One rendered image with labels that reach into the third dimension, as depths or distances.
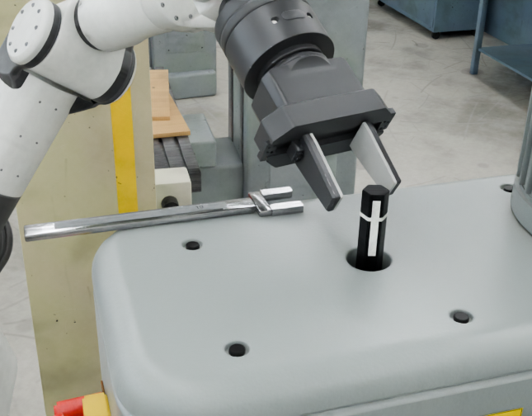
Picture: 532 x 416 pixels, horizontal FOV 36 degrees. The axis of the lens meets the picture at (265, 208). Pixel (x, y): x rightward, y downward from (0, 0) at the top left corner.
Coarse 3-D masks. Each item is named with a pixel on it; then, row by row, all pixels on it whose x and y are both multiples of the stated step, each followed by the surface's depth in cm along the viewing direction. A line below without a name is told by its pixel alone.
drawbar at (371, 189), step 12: (372, 192) 63; (384, 192) 63; (372, 204) 63; (384, 204) 63; (360, 216) 65; (360, 228) 65; (384, 228) 65; (360, 240) 65; (360, 252) 66; (360, 264) 66; (372, 264) 66
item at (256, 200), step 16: (256, 192) 75; (272, 192) 75; (288, 192) 75; (176, 208) 72; (192, 208) 72; (208, 208) 72; (224, 208) 72; (240, 208) 72; (256, 208) 73; (272, 208) 72; (288, 208) 73; (48, 224) 69; (64, 224) 69; (80, 224) 69; (96, 224) 69; (112, 224) 70; (128, 224) 70; (144, 224) 70; (160, 224) 71; (32, 240) 68
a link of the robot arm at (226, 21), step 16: (192, 0) 75; (208, 0) 73; (224, 0) 72; (240, 0) 70; (256, 0) 69; (272, 0) 69; (304, 0) 71; (208, 16) 74; (224, 16) 70; (240, 16) 69; (224, 32) 71; (224, 48) 72
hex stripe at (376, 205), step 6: (378, 204) 63; (372, 210) 63; (378, 210) 63; (372, 216) 64; (378, 216) 64; (372, 222) 64; (378, 222) 64; (372, 228) 64; (372, 234) 64; (372, 240) 65; (372, 246) 65; (372, 252) 65
